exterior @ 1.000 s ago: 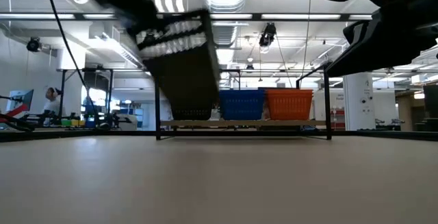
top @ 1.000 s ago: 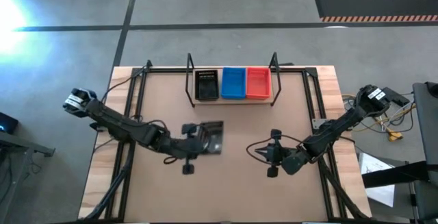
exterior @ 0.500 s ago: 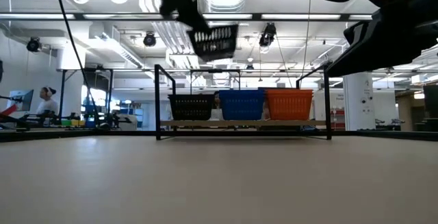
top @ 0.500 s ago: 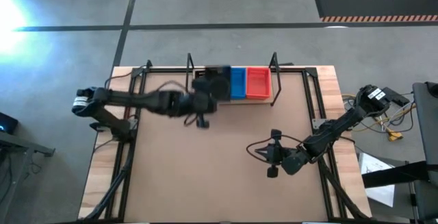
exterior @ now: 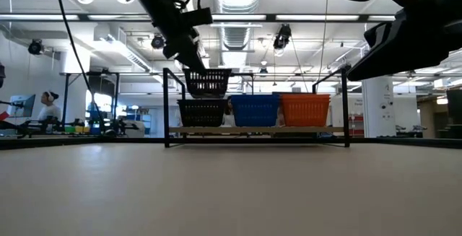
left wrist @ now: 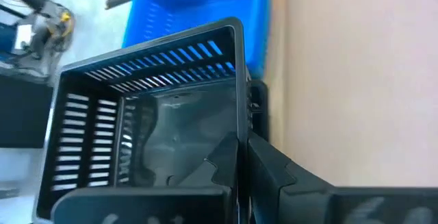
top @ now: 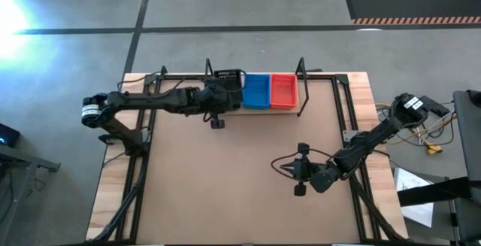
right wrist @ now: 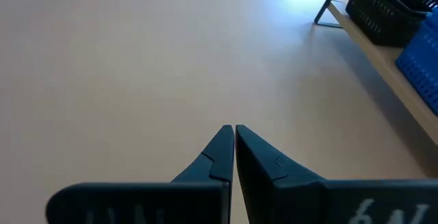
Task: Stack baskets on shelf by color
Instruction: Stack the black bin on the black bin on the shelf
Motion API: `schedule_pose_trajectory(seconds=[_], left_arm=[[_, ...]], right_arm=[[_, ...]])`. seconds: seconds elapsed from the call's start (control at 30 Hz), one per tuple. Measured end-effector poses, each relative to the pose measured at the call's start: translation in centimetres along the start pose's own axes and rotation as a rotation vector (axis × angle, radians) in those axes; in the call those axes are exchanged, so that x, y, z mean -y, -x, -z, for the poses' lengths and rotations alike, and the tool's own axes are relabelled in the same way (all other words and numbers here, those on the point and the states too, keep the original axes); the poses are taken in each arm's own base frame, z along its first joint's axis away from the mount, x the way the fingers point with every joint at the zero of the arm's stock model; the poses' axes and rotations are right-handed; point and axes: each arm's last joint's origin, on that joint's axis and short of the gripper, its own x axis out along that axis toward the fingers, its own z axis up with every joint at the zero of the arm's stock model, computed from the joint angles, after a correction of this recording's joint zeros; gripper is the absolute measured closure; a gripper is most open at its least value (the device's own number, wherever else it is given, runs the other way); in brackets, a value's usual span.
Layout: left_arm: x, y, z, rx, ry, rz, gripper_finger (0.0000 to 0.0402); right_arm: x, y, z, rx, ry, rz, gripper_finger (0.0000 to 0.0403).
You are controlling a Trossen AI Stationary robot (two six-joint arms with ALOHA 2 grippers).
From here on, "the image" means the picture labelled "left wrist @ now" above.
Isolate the light wooden shelf board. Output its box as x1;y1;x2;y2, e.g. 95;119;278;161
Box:
263;0;288;153

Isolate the black plastic slotted basket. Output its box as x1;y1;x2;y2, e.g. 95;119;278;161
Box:
32;16;253;224

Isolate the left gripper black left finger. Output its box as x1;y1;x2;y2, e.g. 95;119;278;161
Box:
51;132;240;224

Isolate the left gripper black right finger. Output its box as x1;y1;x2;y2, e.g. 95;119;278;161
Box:
247;131;438;224

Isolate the dark box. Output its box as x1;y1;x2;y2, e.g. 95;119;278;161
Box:
0;75;54;149

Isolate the blue plastic slotted basket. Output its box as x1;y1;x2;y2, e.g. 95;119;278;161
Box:
121;0;271;81

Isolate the grey device with yellow part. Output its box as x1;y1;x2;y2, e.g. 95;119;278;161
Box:
20;1;75;64

